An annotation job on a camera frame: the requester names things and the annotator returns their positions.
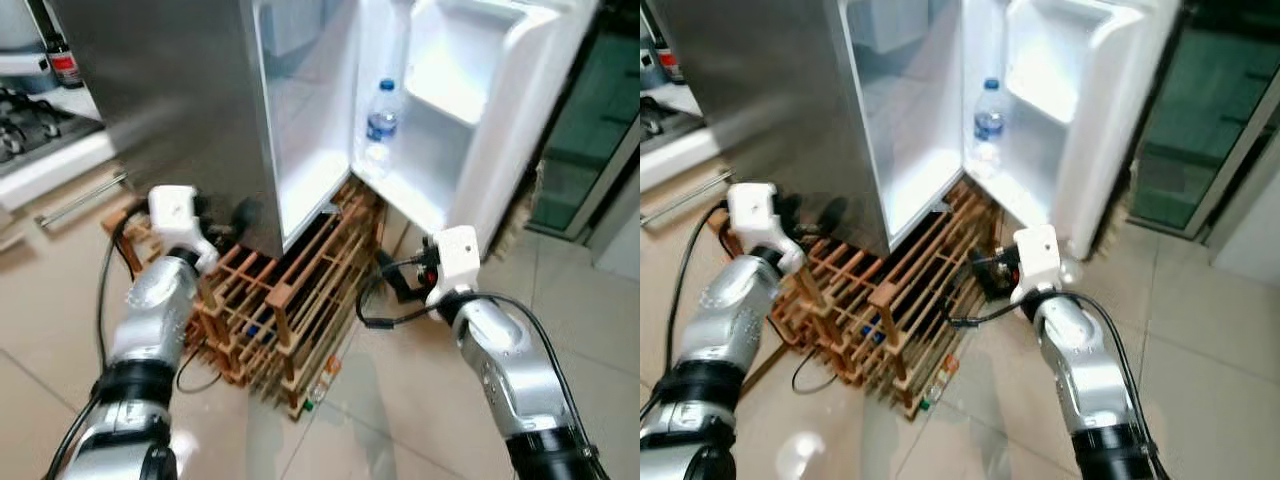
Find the wooden slatted rack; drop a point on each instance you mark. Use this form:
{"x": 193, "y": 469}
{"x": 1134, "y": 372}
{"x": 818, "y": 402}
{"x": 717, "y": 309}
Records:
{"x": 865, "y": 300}
{"x": 270, "y": 300}

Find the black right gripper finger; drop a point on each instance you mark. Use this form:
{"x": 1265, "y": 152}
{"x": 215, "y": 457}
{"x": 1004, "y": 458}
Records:
{"x": 390, "y": 280}
{"x": 978, "y": 278}

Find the clear water bottle blue label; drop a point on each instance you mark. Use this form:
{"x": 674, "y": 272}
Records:
{"x": 989, "y": 122}
{"x": 381, "y": 122}

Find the steel gas stove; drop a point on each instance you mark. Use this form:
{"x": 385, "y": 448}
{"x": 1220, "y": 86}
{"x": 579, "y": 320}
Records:
{"x": 660, "y": 118}
{"x": 30, "y": 125}

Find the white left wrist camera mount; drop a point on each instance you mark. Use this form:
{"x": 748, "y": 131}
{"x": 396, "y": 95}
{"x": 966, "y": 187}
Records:
{"x": 172, "y": 208}
{"x": 752, "y": 208}

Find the small plastic bottle orange drink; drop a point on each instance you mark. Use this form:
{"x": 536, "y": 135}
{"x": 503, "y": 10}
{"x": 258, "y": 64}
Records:
{"x": 940, "y": 382}
{"x": 322, "y": 385}

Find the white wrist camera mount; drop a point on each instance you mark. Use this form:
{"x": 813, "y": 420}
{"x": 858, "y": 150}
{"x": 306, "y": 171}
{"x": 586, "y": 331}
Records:
{"x": 172, "y": 208}
{"x": 752, "y": 208}
{"x": 455, "y": 255}
{"x": 1036, "y": 255}

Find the white freezer compartment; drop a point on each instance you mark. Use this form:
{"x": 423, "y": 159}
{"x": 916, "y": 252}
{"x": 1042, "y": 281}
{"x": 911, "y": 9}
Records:
{"x": 292, "y": 25}
{"x": 885, "y": 25}

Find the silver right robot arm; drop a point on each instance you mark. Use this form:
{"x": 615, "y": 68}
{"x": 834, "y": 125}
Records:
{"x": 1092, "y": 380}
{"x": 515, "y": 370}

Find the silver mini fridge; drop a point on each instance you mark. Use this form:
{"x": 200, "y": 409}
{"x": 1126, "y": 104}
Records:
{"x": 170, "y": 100}
{"x": 770, "y": 100}

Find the white fridge door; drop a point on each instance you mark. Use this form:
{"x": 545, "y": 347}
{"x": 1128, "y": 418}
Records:
{"x": 500, "y": 150}
{"x": 1100, "y": 150}

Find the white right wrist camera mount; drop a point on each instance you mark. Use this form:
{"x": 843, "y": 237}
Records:
{"x": 1036, "y": 255}
{"x": 455, "y": 255}

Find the dark bottle red label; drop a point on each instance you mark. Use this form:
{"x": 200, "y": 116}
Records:
{"x": 64, "y": 65}
{"x": 669, "y": 62}

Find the green glass door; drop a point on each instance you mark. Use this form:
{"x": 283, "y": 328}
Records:
{"x": 590, "y": 110}
{"x": 1200, "y": 110}

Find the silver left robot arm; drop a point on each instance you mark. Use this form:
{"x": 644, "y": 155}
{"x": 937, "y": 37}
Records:
{"x": 725, "y": 320}
{"x": 150, "y": 310}

